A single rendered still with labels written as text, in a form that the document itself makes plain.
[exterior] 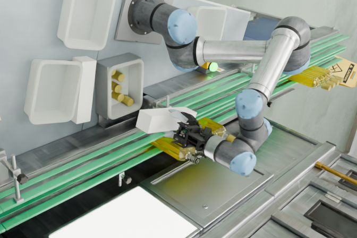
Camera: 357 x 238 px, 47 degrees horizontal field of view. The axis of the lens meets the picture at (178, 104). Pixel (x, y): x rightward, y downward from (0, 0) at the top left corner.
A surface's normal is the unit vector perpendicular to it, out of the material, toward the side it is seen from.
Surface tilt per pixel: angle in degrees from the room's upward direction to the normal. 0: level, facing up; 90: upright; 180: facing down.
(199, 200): 90
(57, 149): 90
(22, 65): 0
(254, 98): 88
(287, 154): 90
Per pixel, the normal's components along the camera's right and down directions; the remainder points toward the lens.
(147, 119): -0.64, 0.04
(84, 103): 0.72, 0.36
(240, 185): 0.07, -0.89
